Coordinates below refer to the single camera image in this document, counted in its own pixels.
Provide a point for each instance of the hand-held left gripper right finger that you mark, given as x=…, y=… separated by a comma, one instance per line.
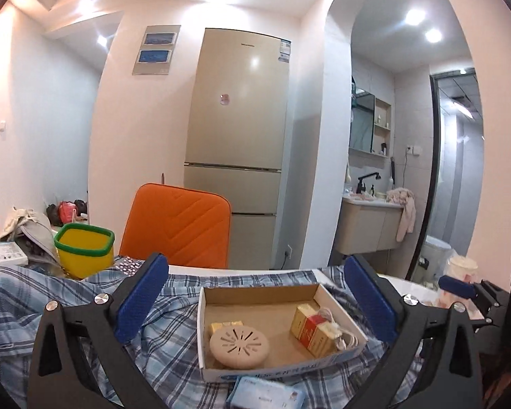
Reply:
x=371, y=302

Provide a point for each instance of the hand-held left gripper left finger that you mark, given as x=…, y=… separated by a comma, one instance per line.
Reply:
x=141, y=300

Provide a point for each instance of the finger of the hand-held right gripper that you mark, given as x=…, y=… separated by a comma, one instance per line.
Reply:
x=455, y=285

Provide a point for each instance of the gold red cigarette pack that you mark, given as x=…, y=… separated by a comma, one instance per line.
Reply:
x=313, y=332

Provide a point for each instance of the round beige slotted disc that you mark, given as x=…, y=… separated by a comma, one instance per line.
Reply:
x=238, y=347

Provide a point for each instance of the cardboard box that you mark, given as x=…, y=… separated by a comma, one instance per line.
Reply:
x=259, y=306

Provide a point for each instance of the drink cup in plastic bag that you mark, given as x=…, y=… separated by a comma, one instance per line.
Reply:
x=462, y=272

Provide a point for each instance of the sequined cloth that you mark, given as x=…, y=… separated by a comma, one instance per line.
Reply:
x=130, y=266

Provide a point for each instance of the blue plaid shirt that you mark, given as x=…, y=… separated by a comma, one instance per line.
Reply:
x=170, y=349

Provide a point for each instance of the yellow bin with green rim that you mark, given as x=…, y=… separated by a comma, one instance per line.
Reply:
x=85, y=257

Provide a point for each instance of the bathroom vanity cabinet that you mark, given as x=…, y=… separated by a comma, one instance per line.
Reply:
x=366, y=226

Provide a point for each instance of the orange chair back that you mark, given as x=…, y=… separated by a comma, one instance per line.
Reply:
x=179, y=226

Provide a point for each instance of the beige towel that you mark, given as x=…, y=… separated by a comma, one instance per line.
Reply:
x=406, y=213

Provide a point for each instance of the red and black bags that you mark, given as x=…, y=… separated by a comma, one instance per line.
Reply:
x=68, y=211

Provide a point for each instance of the black faucet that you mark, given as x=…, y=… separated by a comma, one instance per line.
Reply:
x=362, y=183

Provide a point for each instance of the black hanging tool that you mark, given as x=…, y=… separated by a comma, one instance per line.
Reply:
x=392, y=172

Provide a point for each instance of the beige cloth bag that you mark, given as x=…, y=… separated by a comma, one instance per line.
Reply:
x=25, y=226

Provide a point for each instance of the white blue tissue packet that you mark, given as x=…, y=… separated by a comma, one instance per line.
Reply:
x=264, y=396

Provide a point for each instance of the white flat box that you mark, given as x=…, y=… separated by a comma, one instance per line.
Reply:
x=4, y=255

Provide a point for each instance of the bathroom mirror cabinet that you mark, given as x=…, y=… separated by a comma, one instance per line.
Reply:
x=368, y=123

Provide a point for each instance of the beige refrigerator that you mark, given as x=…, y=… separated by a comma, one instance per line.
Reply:
x=238, y=136

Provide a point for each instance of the pink fridge magnet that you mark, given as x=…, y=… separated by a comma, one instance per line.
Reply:
x=225, y=99

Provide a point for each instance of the recessed ceiling light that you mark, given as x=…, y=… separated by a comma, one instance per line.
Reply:
x=85, y=4
x=414, y=16
x=102, y=40
x=433, y=35

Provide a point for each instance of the white wall outlet with plug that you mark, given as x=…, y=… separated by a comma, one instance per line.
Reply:
x=288, y=251

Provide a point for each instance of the black door frame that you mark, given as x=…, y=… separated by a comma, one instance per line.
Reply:
x=435, y=157

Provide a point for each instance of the white wall socket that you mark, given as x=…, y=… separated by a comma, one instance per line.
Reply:
x=413, y=151

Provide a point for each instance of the grey wall electrical panel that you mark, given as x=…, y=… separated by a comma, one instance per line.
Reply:
x=156, y=50

